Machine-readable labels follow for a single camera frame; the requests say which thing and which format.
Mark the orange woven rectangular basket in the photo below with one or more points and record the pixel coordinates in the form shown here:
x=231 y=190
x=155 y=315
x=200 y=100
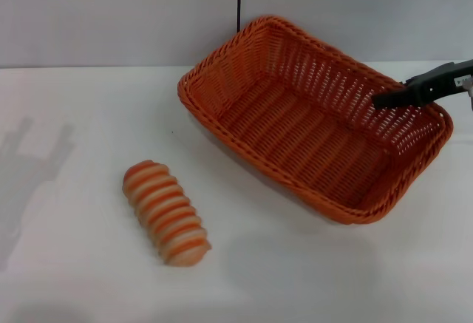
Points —
x=295 y=142

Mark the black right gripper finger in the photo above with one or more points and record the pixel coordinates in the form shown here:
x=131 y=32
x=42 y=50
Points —
x=425 y=86

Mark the orange striped toy bread loaf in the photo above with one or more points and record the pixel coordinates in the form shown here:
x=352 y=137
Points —
x=166 y=212

